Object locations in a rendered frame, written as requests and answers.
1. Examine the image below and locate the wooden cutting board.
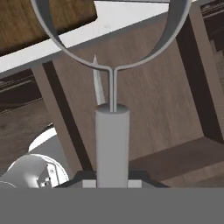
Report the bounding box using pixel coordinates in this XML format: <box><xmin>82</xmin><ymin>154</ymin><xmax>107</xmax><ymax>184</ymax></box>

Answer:
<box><xmin>0</xmin><ymin>0</ymin><xmax>98</xmax><ymax>57</ymax></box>

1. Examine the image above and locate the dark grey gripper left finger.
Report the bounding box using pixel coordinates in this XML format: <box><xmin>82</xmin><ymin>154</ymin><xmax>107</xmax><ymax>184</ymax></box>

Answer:
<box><xmin>55</xmin><ymin>170</ymin><xmax>97</xmax><ymax>189</ymax></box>

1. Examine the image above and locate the grey metal peeler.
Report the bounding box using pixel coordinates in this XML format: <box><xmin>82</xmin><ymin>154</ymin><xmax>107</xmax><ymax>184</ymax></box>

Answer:
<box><xmin>30</xmin><ymin>0</ymin><xmax>193</xmax><ymax>189</ymax></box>

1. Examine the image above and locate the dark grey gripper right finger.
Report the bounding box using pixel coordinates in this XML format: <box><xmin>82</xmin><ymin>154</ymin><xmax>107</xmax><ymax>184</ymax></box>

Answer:
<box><xmin>128</xmin><ymin>170</ymin><xmax>170</xmax><ymax>189</ymax></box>

